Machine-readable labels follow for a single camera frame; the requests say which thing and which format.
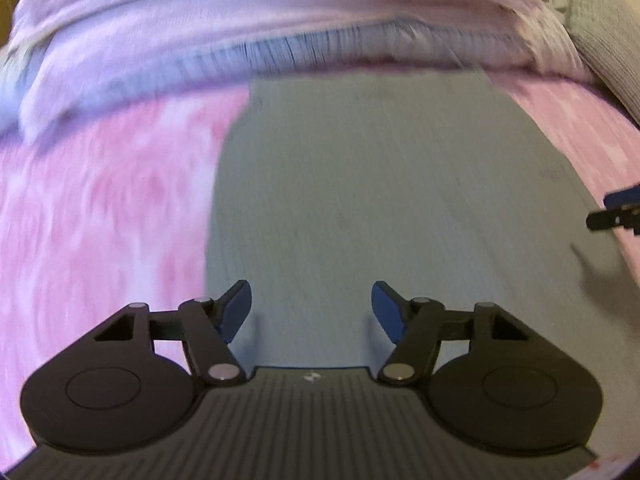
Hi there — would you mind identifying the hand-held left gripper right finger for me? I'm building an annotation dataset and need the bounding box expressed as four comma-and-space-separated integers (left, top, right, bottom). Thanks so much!
371, 281, 531, 386

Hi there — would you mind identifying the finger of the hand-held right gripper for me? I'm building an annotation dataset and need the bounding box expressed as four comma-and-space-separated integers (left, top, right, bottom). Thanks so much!
603, 188, 640, 209
587, 205, 640, 236

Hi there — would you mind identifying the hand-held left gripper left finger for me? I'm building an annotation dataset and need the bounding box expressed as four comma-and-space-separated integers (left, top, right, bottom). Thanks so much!
92, 280, 253, 386

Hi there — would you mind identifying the grey-blue shirt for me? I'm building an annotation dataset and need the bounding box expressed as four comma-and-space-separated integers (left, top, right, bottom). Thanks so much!
204, 66, 639, 441

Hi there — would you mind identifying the pink floral bed sheet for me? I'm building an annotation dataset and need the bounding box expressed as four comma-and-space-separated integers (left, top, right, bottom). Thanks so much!
0, 67, 640, 466

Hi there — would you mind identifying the grey checked cushion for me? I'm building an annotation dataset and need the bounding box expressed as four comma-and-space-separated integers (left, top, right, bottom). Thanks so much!
562, 0, 640, 127

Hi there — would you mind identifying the light pink crumpled blanket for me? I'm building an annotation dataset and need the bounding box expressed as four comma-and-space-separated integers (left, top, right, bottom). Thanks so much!
0, 5, 597, 147

